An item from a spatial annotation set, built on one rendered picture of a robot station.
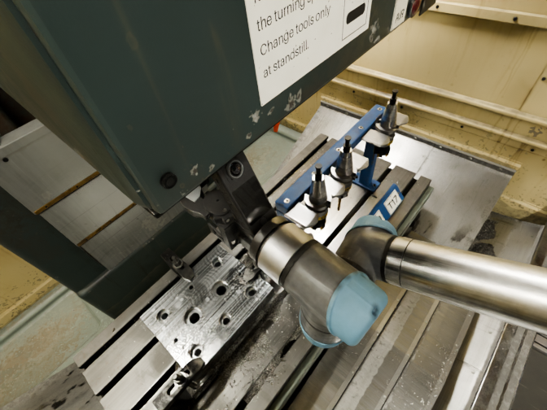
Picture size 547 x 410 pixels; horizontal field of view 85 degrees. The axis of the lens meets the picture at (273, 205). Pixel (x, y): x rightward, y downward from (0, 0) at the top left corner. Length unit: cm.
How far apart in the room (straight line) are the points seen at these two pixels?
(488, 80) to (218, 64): 117
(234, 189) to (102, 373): 77
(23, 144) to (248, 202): 59
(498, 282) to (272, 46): 36
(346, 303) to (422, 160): 116
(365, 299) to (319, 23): 26
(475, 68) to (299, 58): 107
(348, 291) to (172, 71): 27
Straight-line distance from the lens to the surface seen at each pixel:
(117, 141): 18
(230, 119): 22
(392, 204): 110
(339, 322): 35
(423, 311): 115
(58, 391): 139
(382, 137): 89
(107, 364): 104
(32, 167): 89
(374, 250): 48
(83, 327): 154
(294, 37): 25
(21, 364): 164
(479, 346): 125
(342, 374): 103
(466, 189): 142
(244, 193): 38
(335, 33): 30
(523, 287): 44
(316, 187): 66
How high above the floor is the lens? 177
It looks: 51 degrees down
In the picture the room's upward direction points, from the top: 9 degrees counter-clockwise
